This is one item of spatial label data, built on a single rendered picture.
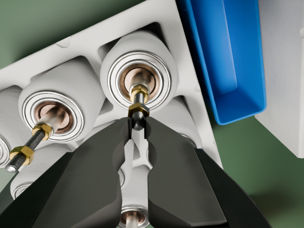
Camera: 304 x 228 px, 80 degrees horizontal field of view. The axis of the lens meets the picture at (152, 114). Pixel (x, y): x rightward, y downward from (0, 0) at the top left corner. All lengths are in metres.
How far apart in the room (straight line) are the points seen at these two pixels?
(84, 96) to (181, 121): 0.14
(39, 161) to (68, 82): 0.17
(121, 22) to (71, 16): 0.22
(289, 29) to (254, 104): 0.17
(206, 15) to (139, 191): 0.40
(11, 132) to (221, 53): 0.45
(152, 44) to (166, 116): 0.11
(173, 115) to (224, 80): 0.27
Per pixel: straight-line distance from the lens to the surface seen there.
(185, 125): 0.26
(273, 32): 0.42
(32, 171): 0.36
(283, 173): 0.85
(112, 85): 0.22
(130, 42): 0.21
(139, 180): 0.39
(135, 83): 0.19
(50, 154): 0.38
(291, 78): 0.41
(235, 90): 0.54
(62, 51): 0.31
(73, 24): 0.48
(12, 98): 0.36
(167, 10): 0.28
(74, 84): 0.25
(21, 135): 0.32
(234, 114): 0.46
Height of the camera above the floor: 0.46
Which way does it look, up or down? 61 degrees down
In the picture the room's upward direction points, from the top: 175 degrees clockwise
